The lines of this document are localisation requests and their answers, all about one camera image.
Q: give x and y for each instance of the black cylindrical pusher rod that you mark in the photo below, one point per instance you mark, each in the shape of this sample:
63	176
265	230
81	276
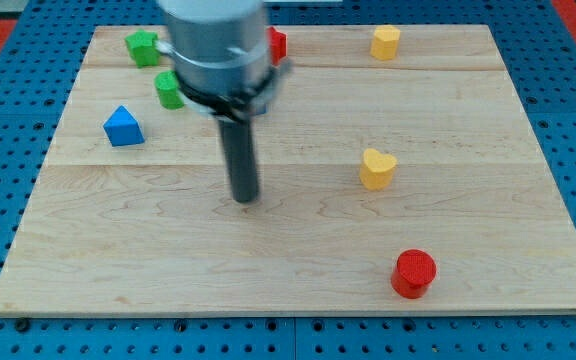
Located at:
239	155

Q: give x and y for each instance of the red cylinder block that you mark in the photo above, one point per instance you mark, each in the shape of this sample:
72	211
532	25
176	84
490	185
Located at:
413	273

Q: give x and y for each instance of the blue block behind arm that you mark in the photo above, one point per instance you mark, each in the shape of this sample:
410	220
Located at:
261	110

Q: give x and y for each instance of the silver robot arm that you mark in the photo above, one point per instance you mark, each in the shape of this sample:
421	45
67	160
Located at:
223	61

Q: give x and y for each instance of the yellow heart block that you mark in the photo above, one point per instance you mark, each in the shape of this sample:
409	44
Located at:
377	169

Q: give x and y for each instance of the green cylinder block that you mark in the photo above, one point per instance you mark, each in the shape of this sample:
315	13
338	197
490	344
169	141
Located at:
167	88

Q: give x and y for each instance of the red star block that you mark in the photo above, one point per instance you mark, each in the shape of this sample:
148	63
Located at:
277	45

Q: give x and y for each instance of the blue triangle block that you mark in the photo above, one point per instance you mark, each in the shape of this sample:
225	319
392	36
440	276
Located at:
122	129

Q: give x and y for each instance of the green star block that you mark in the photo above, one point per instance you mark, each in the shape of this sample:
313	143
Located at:
141	47

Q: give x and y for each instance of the wooden board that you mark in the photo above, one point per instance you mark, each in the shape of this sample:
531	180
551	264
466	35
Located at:
150	230

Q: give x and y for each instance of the yellow hexagon block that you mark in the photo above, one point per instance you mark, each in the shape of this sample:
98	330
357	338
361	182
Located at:
385	41

